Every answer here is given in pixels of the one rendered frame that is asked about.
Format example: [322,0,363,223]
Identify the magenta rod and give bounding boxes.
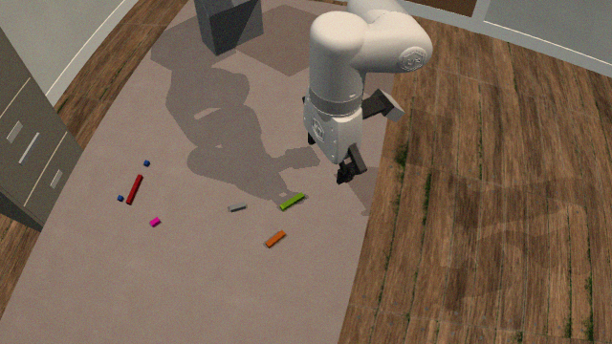
[149,217,161,227]

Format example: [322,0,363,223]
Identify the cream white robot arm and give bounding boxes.
[309,0,433,122]

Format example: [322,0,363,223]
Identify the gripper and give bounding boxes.
[302,86,367,184]

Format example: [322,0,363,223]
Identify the red rod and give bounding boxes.
[126,174,143,205]

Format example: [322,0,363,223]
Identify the orange rod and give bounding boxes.
[266,230,286,248]

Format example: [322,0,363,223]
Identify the lime green rod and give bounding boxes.
[280,192,304,211]

